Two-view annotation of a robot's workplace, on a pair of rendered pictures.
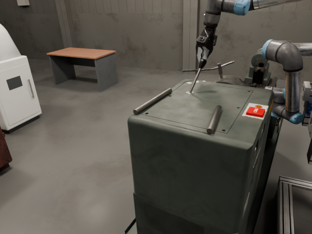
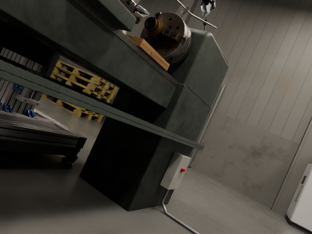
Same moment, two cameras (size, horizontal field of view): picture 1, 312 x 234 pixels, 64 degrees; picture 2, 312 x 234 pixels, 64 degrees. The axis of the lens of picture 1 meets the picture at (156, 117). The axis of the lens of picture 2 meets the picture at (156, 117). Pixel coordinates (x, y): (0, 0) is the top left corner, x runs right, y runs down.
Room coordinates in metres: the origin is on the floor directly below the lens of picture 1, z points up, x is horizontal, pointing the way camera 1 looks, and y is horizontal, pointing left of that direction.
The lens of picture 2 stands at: (2.94, -0.28, 0.58)
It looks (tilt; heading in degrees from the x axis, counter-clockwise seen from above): 1 degrees up; 179
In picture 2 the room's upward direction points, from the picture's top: 25 degrees clockwise
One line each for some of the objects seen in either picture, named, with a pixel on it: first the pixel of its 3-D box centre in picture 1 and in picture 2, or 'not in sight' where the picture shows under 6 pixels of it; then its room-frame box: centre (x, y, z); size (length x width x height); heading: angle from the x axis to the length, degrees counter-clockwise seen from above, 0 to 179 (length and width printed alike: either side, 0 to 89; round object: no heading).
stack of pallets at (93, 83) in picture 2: not in sight; (79, 92); (-2.98, -2.11, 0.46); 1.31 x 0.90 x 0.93; 65
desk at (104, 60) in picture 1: (83, 68); not in sight; (5.13, 1.46, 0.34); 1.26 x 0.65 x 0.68; 62
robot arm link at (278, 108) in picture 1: (279, 109); not in sight; (1.46, -0.81, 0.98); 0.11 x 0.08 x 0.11; 17
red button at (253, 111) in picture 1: (255, 112); not in sight; (0.86, -0.39, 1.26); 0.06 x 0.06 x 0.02; 59
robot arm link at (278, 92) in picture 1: (280, 94); not in sight; (1.48, -0.80, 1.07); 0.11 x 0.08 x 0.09; 59
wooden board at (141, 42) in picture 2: not in sight; (130, 48); (1.57, -0.55, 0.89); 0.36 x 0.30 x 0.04; 59
